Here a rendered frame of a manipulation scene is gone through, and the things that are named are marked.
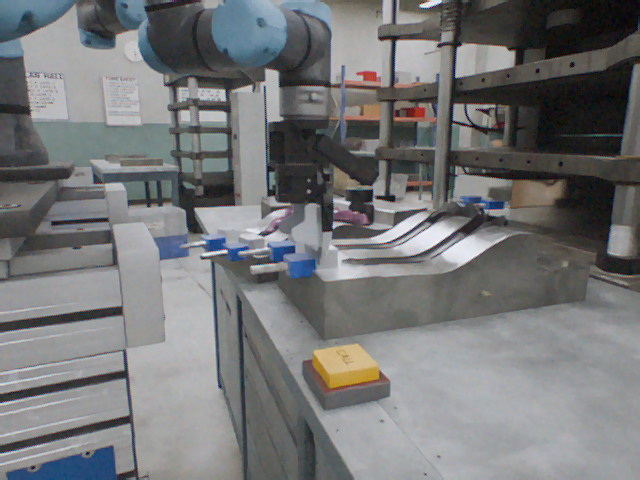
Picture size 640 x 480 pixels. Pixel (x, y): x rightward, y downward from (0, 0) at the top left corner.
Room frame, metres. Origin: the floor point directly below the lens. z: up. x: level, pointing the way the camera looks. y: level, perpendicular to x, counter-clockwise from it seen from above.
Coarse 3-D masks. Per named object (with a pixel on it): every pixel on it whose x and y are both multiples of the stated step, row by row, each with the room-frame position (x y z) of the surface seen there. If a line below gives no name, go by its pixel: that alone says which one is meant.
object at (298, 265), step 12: (312, 252) 0.69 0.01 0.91; (336, 252) 0.68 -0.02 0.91; (276, 264) 0.68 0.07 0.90; (288, 264) 0.67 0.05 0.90; (300, 264) 0.67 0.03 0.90; (312, 264) 0.68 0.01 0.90; (324, 264) 0.68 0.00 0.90; (336, 264) 0.68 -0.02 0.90; (288, 276) 0.67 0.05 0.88; (300, 276) 0.67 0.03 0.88
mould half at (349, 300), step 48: (336, 240) 0.89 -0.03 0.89; (384, 240) 0.90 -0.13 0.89; (432, 240) 0.82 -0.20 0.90; (480, 240) 0.74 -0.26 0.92; (528, 240) 0.74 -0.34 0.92; (288, 288) 0.80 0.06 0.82; (336, 288) 0.62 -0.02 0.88; (384, 288) 0.65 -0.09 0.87; (432, 288) 0.68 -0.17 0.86; (480, 288) 0.71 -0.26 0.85; (528, 288) 0.74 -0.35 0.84; (576, 288) 0.78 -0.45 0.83; (336, 336) 0.62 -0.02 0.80
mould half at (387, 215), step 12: (336, 204) 1.29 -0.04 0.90; (348, 204) 1.25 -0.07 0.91; (384, 204) 1.23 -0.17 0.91; (396, 204) 1.23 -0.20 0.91; (408, 204) 1.22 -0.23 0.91; (384, 216) 1.13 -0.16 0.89; (396, 216) 1.11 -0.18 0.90; (408, 216) 1.14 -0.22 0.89; (252, 228) 1.15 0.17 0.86; (336, 228) 1.00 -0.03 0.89; (348, 228) 1.02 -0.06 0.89; (360, 228) 1.04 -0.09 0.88; (372, 228) 1.08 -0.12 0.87; (384, 228) 1.09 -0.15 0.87; (276, 240) 1.03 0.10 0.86; (204, 252) 1.09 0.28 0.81; (228, 264) 0.98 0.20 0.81; (240, 264) 0.94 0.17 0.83; (252, 264) 0.89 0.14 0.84; (264, 264) 0.89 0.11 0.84; (252, 276) 0.90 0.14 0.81; (264, 276) 0.89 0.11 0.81; (276, 276) 0.90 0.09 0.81
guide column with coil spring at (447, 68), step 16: (448, 0) 1.70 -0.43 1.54; (448, 32) 1.70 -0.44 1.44; (448, 48) 1.70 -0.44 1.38; (448, 64) 1.70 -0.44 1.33; (448, 80) 1.70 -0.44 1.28; (448, 96) 1.70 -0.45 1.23; (448, 112) 1.70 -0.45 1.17; (448, 128) 1.70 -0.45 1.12; (448, 144) 1.70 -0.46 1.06; (448, 160) 1.70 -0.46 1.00; (448, 176) 1.71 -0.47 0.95; (432, 208) 1.73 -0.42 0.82
